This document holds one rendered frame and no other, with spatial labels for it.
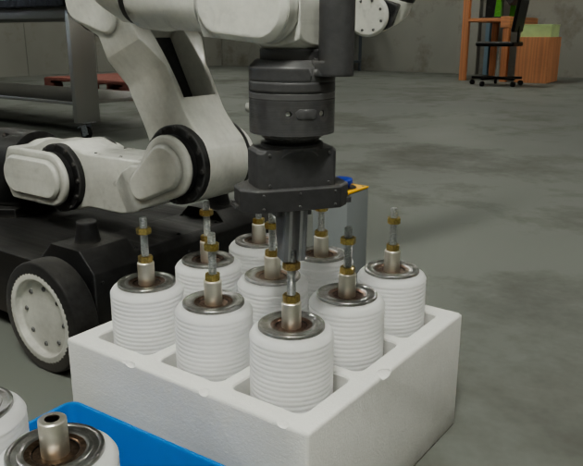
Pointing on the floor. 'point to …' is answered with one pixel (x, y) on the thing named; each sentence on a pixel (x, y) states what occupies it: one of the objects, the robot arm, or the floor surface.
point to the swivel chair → (507, 42)
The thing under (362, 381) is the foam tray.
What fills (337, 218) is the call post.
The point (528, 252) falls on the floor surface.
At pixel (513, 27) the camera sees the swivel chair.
